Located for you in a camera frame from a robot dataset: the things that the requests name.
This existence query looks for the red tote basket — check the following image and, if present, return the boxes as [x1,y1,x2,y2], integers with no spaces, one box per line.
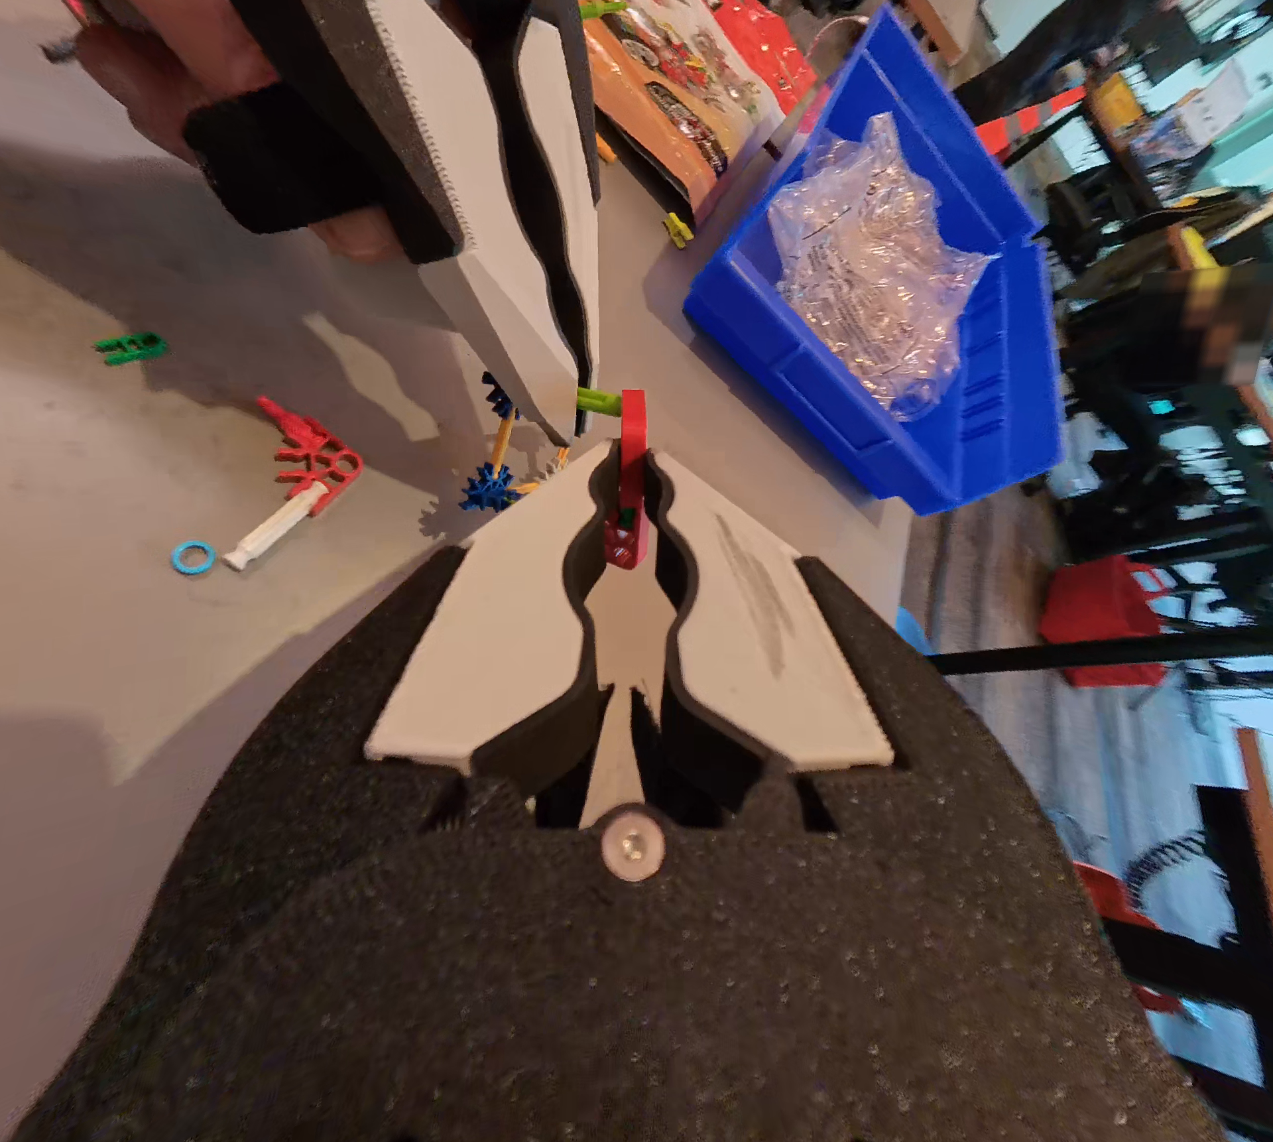
[1037,553,1191,694]

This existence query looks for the black stand pole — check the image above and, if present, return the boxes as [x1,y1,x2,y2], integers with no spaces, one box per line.
[928,627,1273,679]

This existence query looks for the green connector piece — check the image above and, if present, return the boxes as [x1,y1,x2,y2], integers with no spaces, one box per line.
[92,331,168,370]

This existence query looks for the orange traffic cone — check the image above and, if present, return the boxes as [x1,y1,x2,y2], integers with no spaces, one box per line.
[972,88,1087,162]

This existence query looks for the blue plastic bin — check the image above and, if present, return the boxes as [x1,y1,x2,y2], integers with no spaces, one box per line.
[681,3,1065,520]

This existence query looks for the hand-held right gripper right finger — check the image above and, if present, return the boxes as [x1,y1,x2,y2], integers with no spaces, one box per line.
[635,451,894,829]

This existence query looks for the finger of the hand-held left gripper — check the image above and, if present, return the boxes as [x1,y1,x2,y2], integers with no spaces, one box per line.
[361,0,588,451]
[511,17,603,392]

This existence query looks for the colourful rod connector toy model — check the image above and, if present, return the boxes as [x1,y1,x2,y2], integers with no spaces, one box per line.
[457,371,653,574]

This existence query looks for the red connector with white rod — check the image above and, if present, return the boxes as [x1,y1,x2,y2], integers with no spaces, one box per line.
[218,396,366,575]

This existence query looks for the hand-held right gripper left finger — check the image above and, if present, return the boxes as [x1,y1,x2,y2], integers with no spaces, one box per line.
[364,440,616,828]

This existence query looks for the toy packaging bag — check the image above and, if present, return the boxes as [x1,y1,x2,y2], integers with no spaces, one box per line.
[550,0,818,231]

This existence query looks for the crumpled clear plastic bags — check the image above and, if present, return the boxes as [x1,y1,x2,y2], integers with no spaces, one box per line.
[765,110,1002,425]

